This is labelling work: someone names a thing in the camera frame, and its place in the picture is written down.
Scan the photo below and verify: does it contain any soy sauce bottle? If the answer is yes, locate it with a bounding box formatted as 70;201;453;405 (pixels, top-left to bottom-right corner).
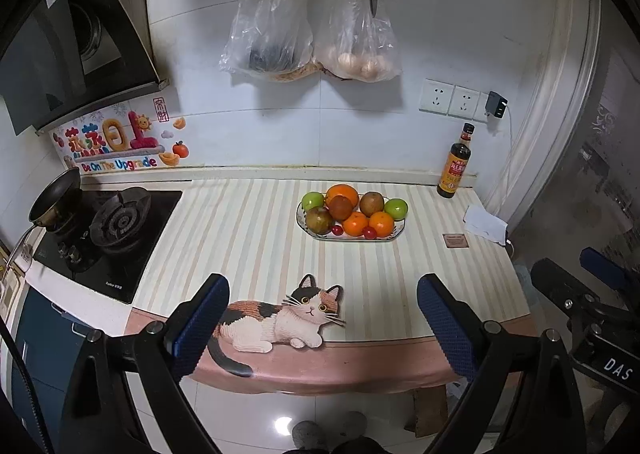
436;123;476;199

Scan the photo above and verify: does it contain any brown apple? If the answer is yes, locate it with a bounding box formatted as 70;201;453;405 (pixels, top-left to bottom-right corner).
359;191;386;217
306;208;335;235

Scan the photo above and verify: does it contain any blue cabinet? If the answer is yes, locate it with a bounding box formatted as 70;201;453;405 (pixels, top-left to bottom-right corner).
0;284;96;435

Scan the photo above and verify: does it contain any white door frame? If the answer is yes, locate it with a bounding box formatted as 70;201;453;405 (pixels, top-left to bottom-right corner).
482;0;603;229

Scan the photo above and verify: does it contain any white wall socket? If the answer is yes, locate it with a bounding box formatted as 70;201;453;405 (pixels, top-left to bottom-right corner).
419;78;456;113
447;85;485;119

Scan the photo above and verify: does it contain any black charger plug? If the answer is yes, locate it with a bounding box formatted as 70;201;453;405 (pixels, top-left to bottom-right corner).
485;91;509;121

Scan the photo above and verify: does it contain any dark red-orange tangerine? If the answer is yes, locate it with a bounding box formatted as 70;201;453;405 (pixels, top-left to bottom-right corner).
327;195;355;221

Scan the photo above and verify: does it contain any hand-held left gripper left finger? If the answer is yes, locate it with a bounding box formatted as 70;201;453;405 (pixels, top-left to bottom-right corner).
59;274;231;454

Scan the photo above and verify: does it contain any large orange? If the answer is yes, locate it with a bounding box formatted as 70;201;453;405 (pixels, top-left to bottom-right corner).
326;183;360;207

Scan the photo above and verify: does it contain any black range hood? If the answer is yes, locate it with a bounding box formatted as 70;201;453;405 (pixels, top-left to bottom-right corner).
0;0;171;137

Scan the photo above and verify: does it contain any striped cat print mat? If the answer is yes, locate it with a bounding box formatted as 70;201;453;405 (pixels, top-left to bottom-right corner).
124;178;531;395

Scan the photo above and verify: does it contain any plastic bag of eggs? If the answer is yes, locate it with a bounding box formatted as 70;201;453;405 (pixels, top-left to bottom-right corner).
312;0;403;83

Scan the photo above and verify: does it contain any printed oval plate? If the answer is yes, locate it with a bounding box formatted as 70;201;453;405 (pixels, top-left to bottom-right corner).
296;196;407;242

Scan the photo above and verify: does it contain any colourful wall sticker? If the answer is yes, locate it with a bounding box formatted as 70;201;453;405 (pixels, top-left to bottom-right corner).
52;96;190;175

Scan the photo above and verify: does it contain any white folded cloth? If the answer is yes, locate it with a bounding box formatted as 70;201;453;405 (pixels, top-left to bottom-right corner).
463;204;509;243

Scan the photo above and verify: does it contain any orange tangerine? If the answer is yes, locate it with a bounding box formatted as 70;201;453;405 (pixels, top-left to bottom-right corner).
342;212;370;238
368;211;395;237

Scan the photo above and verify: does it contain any clear plastic bag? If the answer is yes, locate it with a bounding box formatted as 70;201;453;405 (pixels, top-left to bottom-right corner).
218;0;321;83

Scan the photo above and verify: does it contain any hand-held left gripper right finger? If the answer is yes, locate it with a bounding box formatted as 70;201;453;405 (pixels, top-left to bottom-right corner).
417;274;586;454

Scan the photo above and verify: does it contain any frying pan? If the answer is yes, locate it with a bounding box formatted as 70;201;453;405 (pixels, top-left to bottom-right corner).
5;167;83;267

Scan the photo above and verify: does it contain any black gas stove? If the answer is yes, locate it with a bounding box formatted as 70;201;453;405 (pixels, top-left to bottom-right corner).
32;186;183;305

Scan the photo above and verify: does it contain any patterned glass door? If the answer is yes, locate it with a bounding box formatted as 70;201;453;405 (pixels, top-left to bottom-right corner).
510;0;640;259

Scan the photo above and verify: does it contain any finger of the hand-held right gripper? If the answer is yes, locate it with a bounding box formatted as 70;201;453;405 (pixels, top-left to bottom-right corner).
530;258;602;331
581;247;640;295

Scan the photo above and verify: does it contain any grey slipper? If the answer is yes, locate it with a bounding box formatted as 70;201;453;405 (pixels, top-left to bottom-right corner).
332;411;368;440
291;421;328;454

